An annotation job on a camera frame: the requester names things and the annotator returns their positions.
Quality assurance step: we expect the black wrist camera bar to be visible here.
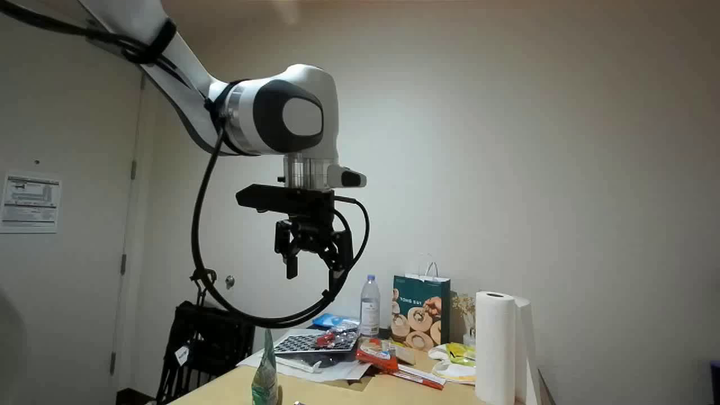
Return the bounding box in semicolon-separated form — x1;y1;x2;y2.
233;182;338;216

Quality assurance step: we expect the green printed paper bag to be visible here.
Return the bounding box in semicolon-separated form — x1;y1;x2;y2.
390;260;454;354

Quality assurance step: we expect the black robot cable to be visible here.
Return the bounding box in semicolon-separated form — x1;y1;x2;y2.
0;0;371;331

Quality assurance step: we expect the grey keyboard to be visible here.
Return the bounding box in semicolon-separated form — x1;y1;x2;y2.
272;328;362;358

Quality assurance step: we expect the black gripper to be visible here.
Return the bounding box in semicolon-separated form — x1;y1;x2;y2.
272;212;356;282

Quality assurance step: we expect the blue plastic tissue pack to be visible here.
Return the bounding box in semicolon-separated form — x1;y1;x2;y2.
311;313;345;332

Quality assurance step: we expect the clear water bottle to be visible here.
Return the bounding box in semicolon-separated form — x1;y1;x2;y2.
358;272;382;337

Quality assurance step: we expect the yellow green packet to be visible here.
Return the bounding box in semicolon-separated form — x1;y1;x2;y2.
445;342;476;367

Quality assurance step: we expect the brown paper bag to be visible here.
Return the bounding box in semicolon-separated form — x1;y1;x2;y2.
450;290;480;347

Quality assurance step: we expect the red long box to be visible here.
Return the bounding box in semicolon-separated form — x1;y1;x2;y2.
356;340;447;392

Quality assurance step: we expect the white wall notice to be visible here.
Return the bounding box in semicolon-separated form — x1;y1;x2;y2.
0;174;63;234

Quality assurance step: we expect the green snack pouch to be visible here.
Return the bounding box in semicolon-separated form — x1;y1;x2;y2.
249;328;283;405

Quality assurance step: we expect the white paper towel roll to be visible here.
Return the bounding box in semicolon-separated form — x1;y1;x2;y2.
473;290;542;405

